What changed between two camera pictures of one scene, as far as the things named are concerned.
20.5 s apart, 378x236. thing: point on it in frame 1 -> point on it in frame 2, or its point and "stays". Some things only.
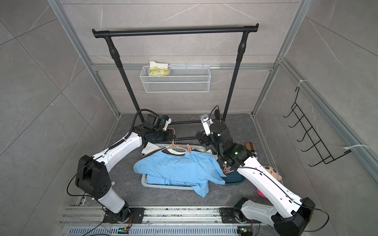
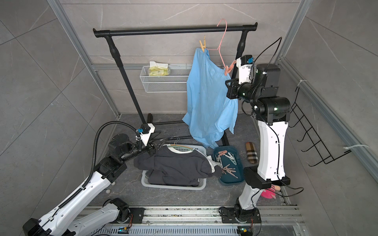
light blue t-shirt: [193, 170] -> [211, 105]
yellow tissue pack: [158, 69] stays
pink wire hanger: [172, 144] -> [218, 48]
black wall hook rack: [310, 131] stays
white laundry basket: [178, 149] stays
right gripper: [203, 138] -> [232, 88]
